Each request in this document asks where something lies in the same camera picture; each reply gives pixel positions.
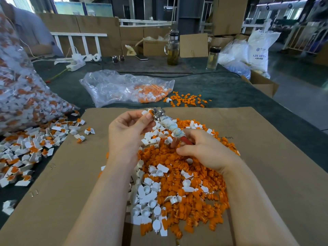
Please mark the person's left hand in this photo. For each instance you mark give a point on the person's left hand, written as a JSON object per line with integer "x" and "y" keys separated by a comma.
{"x": 127, "y": 143}

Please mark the person's right hand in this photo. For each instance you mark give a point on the person's right hand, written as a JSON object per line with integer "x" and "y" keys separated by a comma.
{"x": 211, "y": 151}

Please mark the orange white plastic piece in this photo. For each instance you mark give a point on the orange white plastic piece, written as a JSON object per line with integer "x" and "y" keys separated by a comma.
{"x": 145, "y": 112}
{"x": 89, "y": 131}
{"x": 79, "y": 137}

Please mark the pile of orange and white parts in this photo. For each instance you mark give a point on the pile of orange and white parts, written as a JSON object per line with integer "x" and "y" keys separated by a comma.
{"x": 177, "y": 199}

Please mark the pile of assembled white-orange parts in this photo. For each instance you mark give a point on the pile of assembled white-orange parts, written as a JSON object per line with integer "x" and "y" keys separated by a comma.
{"x": 29, "y": 150}

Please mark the person's left forearm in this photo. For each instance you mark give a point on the person's left forearm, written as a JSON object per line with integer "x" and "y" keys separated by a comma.
{"x": 102, "y": 212}

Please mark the scatter of orange offcuts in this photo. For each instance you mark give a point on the scatter of orange offcuts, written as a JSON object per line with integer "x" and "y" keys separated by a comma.
{"x": 187, "y": 99}

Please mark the small clear plastic bag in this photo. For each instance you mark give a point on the small clear plastic bag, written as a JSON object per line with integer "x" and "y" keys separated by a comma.
{"x": 108, "y": 87}

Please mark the brown cardboard sheet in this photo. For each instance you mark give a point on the brown cardboard sheet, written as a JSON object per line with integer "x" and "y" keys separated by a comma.
{"x": 59, "y": 176}
{"x": 289, "y": 169}

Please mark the open brown cardboard box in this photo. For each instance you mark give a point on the open brown cardboard box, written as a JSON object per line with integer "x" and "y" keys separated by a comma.
{"x": 262, "y": 86}

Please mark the black phone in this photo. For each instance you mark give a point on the black phone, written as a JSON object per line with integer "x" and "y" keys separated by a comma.
{"x": 142, "y": 57}

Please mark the glass bottle with black lid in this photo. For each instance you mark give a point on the glass bottle with black lid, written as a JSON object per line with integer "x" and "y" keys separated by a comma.
{"x": 213, "y": 59}

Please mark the clear blue plastic bag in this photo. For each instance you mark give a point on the clear blue plastic bag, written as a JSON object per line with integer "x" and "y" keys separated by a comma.
{"x": 234, "y": 60}

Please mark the white power strip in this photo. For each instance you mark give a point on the white power strip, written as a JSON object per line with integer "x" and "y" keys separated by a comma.
{"x": 77, "y": 63}

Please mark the open cardboard box with paper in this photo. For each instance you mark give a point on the open cardboard box with paper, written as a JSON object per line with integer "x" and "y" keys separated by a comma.
{"x": 155, "y": 47}

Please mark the glass tea jar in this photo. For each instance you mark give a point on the glass tea jar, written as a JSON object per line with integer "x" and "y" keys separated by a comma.
{"x": 173, "y": 51}

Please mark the flat brown cardboard panel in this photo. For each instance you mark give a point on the flat brown cardboard panel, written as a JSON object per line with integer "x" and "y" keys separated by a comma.
{"x": 194, "y": 45}

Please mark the large clear bag of seals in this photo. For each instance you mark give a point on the large clear bag of seals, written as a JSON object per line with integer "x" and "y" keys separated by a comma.
{"x": 24, "y": 94}

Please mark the white woven sack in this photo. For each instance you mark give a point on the white woven sack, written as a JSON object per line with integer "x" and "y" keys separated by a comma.
{"x": 264, "y": 48}

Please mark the row of upright cardboard sheets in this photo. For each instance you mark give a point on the row of upright cardboard sheets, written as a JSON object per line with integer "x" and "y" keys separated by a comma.
{"x": 111, "y": 29}

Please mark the tall brown cardboard box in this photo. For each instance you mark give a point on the tall brown cardboard box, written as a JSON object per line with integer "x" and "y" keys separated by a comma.
{"x": 230, "y": 15}

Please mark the dark steel pillar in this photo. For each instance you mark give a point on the dark steel pillar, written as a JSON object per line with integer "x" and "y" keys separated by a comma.
{"x": 191, "y": 15}

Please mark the white metal rack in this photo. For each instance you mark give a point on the white metal rack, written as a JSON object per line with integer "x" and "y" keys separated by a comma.
{"x": 306, "y": 38}

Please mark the white railing frame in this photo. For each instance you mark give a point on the white railing frame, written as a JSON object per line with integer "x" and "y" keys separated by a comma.
{"x": 79, "y": 35}

